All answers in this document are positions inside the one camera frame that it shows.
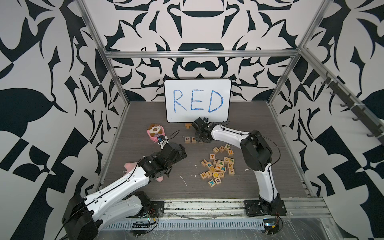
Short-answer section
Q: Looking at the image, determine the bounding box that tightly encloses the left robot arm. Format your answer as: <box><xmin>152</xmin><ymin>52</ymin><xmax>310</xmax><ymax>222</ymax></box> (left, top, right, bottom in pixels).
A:
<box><xmin>62</xmin><ymin>141</ymin><xmax>187</xmax><ymax>240</ymax></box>

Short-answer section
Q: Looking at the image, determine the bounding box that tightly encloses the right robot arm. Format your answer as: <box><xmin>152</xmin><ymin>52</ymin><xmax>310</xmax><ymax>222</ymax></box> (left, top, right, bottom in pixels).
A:
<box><xmin>192</xmin><ymin>118</ymin><xmax>284</xmax><ymax>217</ymax></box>

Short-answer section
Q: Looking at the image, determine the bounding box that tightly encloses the wooden block letter T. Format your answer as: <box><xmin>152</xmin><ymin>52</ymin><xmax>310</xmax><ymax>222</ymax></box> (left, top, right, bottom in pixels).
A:
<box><xmin>213</xmin><ymin>147</ymin><xmax>220</xmax><ymax>154</ymax></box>

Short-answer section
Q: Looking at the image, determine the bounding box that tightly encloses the wooden block letter J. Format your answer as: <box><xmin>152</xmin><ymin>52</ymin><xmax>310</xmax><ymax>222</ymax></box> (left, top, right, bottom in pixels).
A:
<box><xmin>201</xmin><ymin>159</ymin><xmax>208</xmax><ymax>167</ymax></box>

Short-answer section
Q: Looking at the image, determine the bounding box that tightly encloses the wooden block letter I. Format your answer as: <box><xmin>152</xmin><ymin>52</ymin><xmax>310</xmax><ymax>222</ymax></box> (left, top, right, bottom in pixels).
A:
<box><xmin>206</xmin><ymin>171</ymin><xmax>213</xmax><ymax>178</ymax></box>

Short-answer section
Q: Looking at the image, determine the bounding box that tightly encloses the wooden block letter H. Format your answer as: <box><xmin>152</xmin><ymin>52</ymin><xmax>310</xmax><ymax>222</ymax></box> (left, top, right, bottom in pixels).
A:
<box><xmin>200</xmin><ymin>173</ymin><xmax>208</xmax><ymax>180</ymax></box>

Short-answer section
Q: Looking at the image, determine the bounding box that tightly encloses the wooden block letter F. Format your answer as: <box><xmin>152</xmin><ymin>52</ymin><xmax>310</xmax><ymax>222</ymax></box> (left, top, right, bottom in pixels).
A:
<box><xmin>228</xmin><ymin>168</ymin><xmax>235</xmax><ymax>176</ymax></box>

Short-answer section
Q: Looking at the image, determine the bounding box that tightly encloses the wooden block letter K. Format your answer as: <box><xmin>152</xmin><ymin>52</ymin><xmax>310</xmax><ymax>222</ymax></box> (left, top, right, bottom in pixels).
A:
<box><xmin>209</xmin><ymin>180</ymin><xmax>216</xmax><ymax>187</ymax></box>

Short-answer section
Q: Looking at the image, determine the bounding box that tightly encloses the small wooden easel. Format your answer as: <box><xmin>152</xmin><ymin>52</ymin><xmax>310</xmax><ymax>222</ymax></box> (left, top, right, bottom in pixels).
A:
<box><xmin>185</xmin><ymin>123</ymin><xmax>193</xmax><ymax>129</ymax></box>

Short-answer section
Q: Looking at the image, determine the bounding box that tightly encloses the pink plush toy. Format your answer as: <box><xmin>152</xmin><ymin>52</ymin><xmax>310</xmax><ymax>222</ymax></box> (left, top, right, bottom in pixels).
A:
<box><xmin>124</xmin><ymin>162</ymin><xmax>164</xmax><ymax>182</ymax></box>

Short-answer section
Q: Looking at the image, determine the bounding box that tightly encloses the white dry-erase board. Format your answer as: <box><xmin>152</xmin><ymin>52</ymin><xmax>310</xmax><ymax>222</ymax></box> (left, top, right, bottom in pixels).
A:
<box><xmin>164</xmin><ymin>79</ymin><xmax>232</xmax><ymax>123</ymax></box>

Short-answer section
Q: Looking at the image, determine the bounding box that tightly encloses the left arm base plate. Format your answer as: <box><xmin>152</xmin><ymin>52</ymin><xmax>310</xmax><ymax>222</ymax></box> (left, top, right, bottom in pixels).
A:
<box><xmin>139</xmin><ymin>201</ymin><xmax>165</xmax><ymax>218</ymax></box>

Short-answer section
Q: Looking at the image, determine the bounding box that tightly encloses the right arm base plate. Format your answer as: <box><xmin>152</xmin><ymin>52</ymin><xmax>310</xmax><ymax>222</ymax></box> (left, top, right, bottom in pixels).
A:
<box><xmin>244</xmin><ymin>199</ymin><xmax>287</xmax><ymax>217</ymax></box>

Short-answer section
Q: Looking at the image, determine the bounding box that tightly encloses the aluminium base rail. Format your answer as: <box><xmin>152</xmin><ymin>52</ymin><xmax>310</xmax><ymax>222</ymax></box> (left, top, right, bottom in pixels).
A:
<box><xmin>74</xmin><ymin>196</ymin><xmax>331</xmax><ymax>221</ymax></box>

